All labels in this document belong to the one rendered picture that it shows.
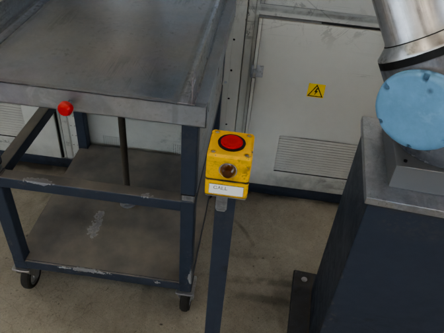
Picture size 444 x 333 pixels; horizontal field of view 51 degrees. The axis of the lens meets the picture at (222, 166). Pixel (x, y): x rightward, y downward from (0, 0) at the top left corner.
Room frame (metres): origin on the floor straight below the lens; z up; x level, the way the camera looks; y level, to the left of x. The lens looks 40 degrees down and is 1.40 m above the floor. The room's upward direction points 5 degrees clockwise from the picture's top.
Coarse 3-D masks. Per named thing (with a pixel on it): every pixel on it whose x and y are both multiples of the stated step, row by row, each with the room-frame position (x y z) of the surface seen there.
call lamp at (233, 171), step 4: (224, 164) 0.63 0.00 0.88; (228, 164) 0.63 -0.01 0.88; (232, 164) 0.63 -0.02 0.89; (220, 168) 0.63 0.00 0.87; (224, 168) 0.63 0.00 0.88; (228, 168) 0.63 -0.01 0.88; (232, 168) 0.63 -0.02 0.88; (236, 168) 0.63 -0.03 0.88; (220, 172) 0.63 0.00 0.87; (224, 172) 0.62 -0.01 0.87; (228, 172) 0.62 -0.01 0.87; (232, 172) 0.62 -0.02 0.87; (236, 172) 0.63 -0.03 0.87; (224, 176) 0.62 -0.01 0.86; (228, 176) 0.62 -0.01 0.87; (232, 176) 0.63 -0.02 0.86
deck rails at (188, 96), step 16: (16, 0) 1.25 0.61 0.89; (32, 0) 1.34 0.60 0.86; (48, 0) 1.38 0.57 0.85; (224, 0) 1.46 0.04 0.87; (0, 16) 1.16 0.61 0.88; (16, 16) 1.24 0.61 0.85; (0, 32) 1.13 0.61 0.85; (208, 32) 1.10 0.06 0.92; (208, 48) 1.11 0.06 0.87; (192, 64) 1.05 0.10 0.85; (192, 80) 0.87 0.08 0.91; (192, 96) 0.87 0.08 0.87
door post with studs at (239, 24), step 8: (240, 0) 1.55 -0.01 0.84; (240, 8) 1.55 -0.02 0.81; (240, 16) 1.55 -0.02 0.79; (240, 24) 1.55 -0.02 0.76; (240, 32) 1.55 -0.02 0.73; (240, 40) 1.55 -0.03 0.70; (232, 48) 1.55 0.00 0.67; (240, 48) 1.55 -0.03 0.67; (232, 56) 1.55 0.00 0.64; (240, 56) 1.55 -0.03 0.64; (232, 64) 1.55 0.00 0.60; (232, 72) 1.55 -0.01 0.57; (232, 80) 1.55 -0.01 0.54; (232, 88) 1.55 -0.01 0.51; (232, 96) 1.55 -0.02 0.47; (232, 104) 1.55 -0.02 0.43; (232, 112) 1.55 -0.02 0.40; (232, 120) 1.55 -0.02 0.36; (232, 128) 1.55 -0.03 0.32
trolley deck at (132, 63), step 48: (96, 0) 1.42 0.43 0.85; (144, 0) 1.45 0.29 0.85; (192, 0) 1.49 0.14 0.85; (0, 48) 1.05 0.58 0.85; (48, 48) 1.08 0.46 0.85; (96, 48) 1.10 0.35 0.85; (144, 48) 1.12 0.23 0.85; (192, 48) 1.15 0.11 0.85; (0, 96) 0.90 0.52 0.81; (48, 96) 0.89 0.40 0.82; (96, 96) 0.88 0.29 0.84; (144, 96) 0.89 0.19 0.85
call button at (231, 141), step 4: (228, 136) 0.69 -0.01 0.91; (232, 136) 0.69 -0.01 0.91; (236, 136) 0.69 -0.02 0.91; (224, 140) 0.67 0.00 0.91; (228, 140) 0.67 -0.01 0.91; (232, 140) 0.68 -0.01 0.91; (236, 140) 0.68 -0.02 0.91; (240, 140) 0.68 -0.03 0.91; (224, 144) 0.66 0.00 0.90; (228, 144) 0.66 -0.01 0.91; (232, 144) 0.66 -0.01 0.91; (236, 144) 0.66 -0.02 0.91; (240, 144) 0.67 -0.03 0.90; (228, 148) 0.66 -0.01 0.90; (232, 148) 0.66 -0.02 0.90; (236, 148) 0.66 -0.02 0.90
